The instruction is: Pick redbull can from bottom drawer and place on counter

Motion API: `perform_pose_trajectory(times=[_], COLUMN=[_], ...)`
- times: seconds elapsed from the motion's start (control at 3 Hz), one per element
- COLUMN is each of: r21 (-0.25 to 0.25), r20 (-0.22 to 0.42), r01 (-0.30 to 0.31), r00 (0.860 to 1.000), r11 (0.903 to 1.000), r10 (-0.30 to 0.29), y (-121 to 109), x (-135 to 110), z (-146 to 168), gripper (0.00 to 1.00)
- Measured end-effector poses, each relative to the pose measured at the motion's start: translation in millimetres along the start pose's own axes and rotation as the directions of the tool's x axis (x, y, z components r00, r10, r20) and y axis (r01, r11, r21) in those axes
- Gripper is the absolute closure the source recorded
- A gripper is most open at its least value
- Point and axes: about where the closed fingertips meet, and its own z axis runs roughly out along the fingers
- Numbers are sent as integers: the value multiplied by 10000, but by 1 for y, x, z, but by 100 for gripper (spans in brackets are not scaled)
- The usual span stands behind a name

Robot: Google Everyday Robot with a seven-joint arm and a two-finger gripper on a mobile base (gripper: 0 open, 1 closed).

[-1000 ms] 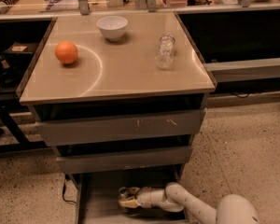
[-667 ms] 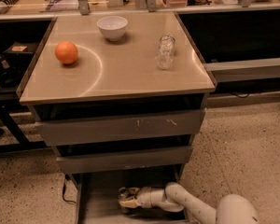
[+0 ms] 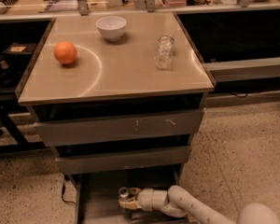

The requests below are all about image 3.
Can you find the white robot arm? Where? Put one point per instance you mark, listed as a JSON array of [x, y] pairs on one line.
[[177, 202]]

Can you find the white bowl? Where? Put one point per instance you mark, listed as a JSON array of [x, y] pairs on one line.
[[111, 28]]

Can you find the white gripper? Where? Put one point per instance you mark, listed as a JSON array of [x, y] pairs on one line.
[[145, 197]]

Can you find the grey drawer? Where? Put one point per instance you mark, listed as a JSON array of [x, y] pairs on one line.
[[116, 128], [123, 160], [98, 193]]

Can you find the clear plastic bottle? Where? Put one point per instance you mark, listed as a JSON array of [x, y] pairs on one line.
[[164, 53]]

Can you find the grey top drawer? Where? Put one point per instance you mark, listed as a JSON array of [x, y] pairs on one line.
[[116, 128]]

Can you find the silver redbull can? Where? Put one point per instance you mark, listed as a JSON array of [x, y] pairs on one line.
[[124, 196]]

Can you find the black box with label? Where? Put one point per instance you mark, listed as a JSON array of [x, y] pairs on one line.
[[19, 53]]

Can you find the orange fruit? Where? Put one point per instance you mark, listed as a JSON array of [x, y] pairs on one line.
[[65, 53]]

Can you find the grey bottom drawer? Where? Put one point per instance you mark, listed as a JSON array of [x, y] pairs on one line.
[[98, 193]]

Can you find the grey drawer cabinet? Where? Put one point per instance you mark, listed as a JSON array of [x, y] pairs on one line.
[[114, 79]]

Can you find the grey middle drawer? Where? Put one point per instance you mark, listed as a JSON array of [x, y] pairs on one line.
[[123, 160]]

